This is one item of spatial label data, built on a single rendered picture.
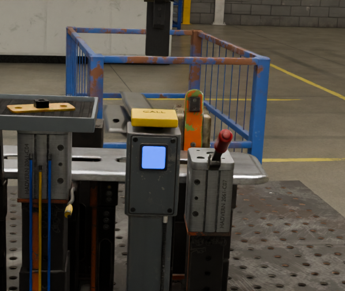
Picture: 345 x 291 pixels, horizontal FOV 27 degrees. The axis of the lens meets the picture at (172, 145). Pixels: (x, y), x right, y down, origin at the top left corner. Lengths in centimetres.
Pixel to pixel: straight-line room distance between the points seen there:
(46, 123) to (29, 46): 828
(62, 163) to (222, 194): 25
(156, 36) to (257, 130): 239
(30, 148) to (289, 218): 102
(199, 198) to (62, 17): 808
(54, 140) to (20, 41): 807
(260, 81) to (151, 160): 234
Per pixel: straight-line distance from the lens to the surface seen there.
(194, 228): 114
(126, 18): 924
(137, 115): 94
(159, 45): 93
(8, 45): 916
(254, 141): 330
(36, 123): 90
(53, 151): 110
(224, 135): 99
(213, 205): 113
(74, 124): 89
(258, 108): 327
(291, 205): 207
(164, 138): 93
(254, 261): 168
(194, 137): 144
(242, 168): 130
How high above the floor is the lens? 136
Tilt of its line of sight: 15 degrees down
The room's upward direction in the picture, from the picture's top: 3 degrees clockwise
